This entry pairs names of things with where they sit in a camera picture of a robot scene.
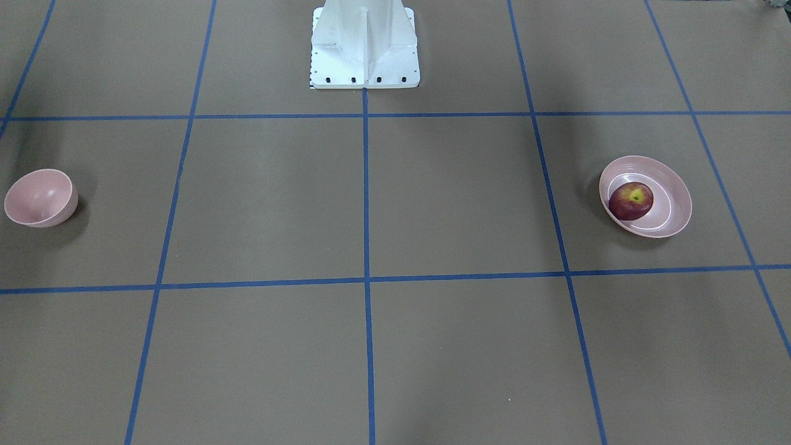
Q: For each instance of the pink bowl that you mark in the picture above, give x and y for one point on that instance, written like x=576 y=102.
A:
x=41 y=199

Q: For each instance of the red apple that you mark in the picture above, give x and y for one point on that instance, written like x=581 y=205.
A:
x=631 y=201

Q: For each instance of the pink plate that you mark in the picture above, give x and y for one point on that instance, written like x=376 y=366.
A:
x=672 y=204

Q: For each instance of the blue tape grid lines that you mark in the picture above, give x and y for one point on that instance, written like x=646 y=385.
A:
x=256 y=262

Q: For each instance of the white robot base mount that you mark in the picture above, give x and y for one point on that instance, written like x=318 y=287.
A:
x=364 y=44

